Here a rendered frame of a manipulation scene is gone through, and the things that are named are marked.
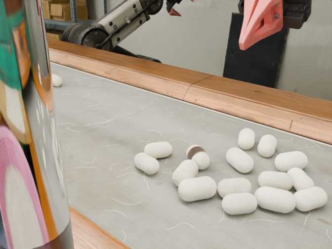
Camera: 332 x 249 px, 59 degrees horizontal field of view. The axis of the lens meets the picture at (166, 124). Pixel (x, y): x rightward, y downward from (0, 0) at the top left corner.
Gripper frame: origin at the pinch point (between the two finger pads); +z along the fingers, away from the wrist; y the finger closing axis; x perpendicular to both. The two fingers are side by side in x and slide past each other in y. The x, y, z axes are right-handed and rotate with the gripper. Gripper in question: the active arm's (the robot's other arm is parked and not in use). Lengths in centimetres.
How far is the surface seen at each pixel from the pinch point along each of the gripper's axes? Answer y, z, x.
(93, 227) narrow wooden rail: 3.1, 27.4, -10.6
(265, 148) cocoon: 7.6, 11.5, 3.8
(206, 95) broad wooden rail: -6.9, 3.5, 10.7
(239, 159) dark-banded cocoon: 6.5, 15.0, 0.7
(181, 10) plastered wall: -142, -132, 131
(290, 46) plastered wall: -46, -126, 146
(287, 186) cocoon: 11.9, 15.5, 0.8
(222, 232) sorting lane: 9.5, 22.7, -3.6
